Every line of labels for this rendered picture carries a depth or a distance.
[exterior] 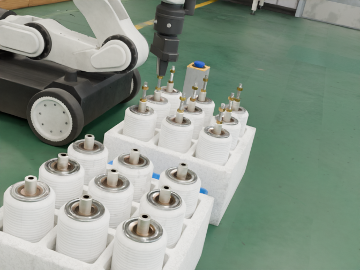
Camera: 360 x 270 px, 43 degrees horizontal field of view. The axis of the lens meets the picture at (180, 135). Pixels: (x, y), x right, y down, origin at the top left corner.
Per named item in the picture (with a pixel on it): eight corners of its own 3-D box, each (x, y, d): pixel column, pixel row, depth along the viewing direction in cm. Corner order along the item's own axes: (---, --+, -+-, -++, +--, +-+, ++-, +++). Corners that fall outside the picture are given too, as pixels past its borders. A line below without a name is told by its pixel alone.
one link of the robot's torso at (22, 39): (-7, 51, 178) (-7, 16, 172) (24, 42, 196) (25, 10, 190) (40, 63, 173) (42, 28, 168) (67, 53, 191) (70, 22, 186)
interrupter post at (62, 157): (54, 169, 99) (55, 155, 98) (60, 164, 101) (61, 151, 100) (64, 172, 99) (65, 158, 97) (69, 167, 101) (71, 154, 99)
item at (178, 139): (151, 179, 138) (160, 124, 131) (155, 165, 147) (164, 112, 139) (182, 185, 138) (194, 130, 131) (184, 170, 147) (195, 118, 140)
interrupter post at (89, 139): (81, 148, 110) (82, 136, 108) (86, 145, 112) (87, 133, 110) (90, 151, 109) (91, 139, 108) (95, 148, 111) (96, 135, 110)
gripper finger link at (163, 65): (156, 75, 144) (159, 55, 141) (165, 75, 145) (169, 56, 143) (158, 76, 143) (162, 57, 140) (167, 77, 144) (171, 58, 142)
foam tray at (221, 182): (98, 185, 143) (104, 133, 136) (147, 142, 177) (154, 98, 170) (217, 226, 134) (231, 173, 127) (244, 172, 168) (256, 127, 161)
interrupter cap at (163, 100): (166, 98, 152) (167, 96, 152) (169, 106, 146) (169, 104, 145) (144, 95, 151) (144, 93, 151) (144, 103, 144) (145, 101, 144)
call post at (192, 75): (172, 142, 181) (186, 66, 168) (178, 136, 187) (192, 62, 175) (189, 148, 179) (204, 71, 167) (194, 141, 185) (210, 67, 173)
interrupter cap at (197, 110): (205, 110, 148) (205, 108, 148) (197, 117, 141) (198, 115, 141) (183, 104, 150) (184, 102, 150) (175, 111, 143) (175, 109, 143)
